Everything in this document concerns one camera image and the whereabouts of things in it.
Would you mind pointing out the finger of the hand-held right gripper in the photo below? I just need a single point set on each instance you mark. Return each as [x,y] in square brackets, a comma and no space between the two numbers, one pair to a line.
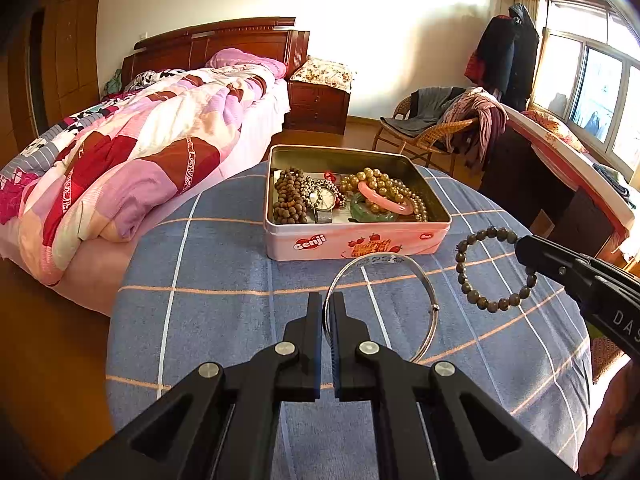
[555,260]

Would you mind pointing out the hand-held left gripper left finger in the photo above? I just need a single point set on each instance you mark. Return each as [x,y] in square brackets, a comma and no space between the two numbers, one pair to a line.
[310,340]

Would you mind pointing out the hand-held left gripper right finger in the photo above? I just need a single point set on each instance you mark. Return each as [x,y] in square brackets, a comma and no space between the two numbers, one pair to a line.
[342,340]

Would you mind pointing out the pink tin box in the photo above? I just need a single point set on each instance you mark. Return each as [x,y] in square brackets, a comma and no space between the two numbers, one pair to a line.
[350,247]

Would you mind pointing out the silver bangle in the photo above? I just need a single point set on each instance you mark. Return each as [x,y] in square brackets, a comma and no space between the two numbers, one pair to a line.
[436,309]

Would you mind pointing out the pink bangle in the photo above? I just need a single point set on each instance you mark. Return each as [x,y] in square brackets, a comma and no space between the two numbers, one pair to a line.
[380,203]

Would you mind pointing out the person's right hand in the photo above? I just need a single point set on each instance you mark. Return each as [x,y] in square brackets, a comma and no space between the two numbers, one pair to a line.
[612,420]

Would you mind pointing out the blue checked cloth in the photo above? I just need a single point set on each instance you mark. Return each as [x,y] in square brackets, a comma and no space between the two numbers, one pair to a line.
[225,310]

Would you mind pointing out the dark wooden desk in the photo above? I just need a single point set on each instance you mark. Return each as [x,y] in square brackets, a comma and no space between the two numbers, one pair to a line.
[520,170]

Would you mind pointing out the green jade bangle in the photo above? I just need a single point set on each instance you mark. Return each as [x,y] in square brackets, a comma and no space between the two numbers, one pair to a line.
[367,214]

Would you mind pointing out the silver wristwatch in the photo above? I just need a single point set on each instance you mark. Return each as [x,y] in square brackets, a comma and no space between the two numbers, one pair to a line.
[324,199]

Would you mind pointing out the maroon and pink garments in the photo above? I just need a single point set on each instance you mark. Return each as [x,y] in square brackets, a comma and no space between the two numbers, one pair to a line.
[482,120]

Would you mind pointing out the window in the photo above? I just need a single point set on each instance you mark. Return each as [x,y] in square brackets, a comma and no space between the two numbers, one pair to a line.
[595,90]

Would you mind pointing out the wicker chair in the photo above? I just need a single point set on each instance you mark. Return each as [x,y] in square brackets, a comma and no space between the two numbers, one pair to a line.
[425,142]

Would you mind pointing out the grey garment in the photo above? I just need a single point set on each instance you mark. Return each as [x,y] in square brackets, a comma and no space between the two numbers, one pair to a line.
[425,110]

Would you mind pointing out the hanging dark coats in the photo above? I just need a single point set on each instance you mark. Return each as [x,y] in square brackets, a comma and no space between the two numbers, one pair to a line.
[505,55]

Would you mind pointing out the bed with pink sheet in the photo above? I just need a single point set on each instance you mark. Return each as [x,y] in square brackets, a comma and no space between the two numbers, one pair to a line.
[260,120]

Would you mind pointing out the red wooden nightstand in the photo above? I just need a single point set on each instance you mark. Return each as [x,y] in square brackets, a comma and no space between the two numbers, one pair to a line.
[317,110]

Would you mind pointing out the pink patchwork quilt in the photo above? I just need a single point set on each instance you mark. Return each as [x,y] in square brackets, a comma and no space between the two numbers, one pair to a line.
[140,160]

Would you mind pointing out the floral cloth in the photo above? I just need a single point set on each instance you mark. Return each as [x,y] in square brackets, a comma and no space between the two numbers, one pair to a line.
[325,72]

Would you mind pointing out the pink pillow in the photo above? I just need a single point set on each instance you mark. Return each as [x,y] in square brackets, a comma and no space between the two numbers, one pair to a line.
[245,62]

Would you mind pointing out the red wooden headboard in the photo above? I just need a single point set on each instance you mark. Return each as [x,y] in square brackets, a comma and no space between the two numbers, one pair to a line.
[225,37]

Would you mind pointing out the green bag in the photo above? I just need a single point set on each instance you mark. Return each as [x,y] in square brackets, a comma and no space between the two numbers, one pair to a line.
[114,82]

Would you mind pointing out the wooden wardrobe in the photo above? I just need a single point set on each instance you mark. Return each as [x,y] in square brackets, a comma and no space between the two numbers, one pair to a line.
[65,45]

